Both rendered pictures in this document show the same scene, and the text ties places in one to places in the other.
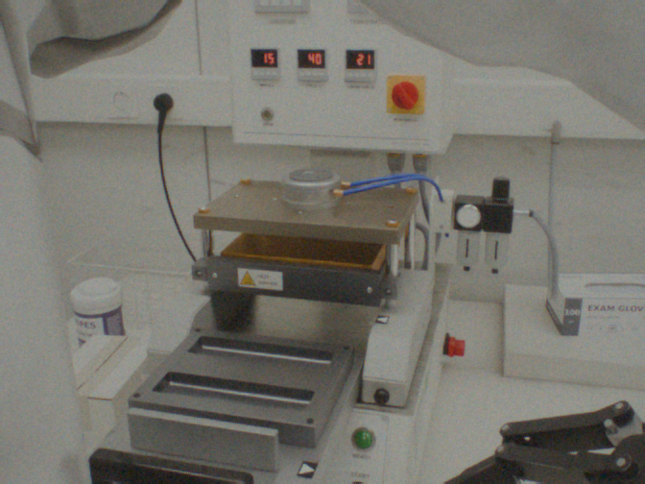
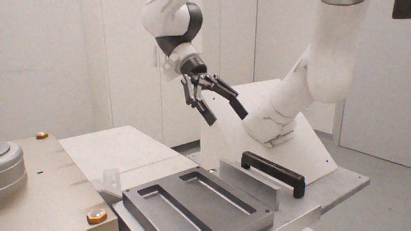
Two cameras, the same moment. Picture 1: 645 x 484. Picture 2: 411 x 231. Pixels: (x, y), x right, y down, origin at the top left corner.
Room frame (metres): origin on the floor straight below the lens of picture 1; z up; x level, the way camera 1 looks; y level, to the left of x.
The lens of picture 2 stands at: (1.02, 0.37, 1.27)
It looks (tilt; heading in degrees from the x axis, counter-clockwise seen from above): 17 degrees down; 218
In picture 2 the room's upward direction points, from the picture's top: straight up
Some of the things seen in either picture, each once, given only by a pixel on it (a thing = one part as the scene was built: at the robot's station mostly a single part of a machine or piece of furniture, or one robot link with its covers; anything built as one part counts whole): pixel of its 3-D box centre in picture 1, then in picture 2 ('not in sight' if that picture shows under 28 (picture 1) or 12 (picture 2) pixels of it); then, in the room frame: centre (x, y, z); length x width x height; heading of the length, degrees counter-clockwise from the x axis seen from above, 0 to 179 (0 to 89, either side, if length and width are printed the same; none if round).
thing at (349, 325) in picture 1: (320, 311); not in sight; (0.97, 0.01, 0.93); 0.46 x 0.35 x 0.01; 164
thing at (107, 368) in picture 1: (106, 388); not in sight; (0.98, 0.35, 0.80); 0.19 x 0.13 x 0.09; 166
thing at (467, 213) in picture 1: (480, 226); not in sight; (1.00, -0.23, 1.05); 0.15 x 0.05 x 0.15; 74
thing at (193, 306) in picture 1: (204, 308); not in sight; (0.91, 0.17, 0.97); 0.25 x 0.05 x 0.07; 164
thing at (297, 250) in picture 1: (317, 231); not in sight; (0.93, 0.01, 1.07); 0.22 x 0.17 x 0.10; 74
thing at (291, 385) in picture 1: (248, 379); (193, 206); (0.68, 0.08, 0.98); 0.20 x 0.17 x 0.03; 74
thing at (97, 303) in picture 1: (100, 322); not in sight; (1.15, 0.40, 0.83); 0.09 x 0.09 x 0.15
